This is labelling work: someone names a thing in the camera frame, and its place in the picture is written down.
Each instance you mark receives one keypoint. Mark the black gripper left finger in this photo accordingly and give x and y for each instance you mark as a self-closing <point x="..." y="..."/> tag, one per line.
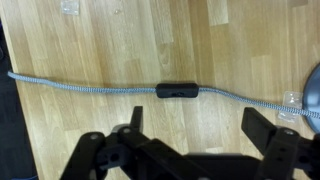
<point x="137" y="117"/>

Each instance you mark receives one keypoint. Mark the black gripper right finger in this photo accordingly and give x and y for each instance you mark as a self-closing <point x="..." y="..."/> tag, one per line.
<point x="258" y="128"/>

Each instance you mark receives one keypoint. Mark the clear tape piece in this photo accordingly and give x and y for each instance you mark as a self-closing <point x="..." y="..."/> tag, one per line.
<point x="290" y="105"/>
<point x="70" y="6"/>

